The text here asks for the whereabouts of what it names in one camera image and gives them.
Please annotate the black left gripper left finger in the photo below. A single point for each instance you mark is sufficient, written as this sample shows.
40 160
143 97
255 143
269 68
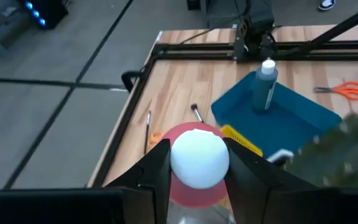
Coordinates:
157 174

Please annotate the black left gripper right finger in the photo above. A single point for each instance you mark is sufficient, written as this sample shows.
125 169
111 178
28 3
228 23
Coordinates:
247 174

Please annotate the red paint bottle white cap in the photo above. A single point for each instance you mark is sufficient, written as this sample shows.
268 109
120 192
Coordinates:
199 158

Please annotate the dark green paint bottle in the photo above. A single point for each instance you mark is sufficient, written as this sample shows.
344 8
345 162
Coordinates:
263 90

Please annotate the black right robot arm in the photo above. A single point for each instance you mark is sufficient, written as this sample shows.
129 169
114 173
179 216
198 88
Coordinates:
256 37

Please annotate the small orange object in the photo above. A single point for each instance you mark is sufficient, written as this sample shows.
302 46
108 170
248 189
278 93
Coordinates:
155 138

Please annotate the white faceted plant pot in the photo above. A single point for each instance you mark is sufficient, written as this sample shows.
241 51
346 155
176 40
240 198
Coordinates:
280 153

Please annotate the thin dark paintbrush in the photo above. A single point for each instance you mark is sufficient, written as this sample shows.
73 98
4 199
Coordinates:
147 133

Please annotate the teal plastic bin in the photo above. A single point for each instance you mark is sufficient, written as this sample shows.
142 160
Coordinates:
291 124

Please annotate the paintbrush with dark bristles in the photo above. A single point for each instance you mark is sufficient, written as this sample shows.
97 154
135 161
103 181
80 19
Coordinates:
196 113

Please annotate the green cactus plant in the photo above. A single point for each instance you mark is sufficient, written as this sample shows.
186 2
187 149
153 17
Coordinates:
337 149

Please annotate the person's shoe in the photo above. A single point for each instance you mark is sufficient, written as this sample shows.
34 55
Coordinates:
326 4

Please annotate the computer tower with glowing fans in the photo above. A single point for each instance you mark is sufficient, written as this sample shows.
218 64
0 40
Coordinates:
47 12

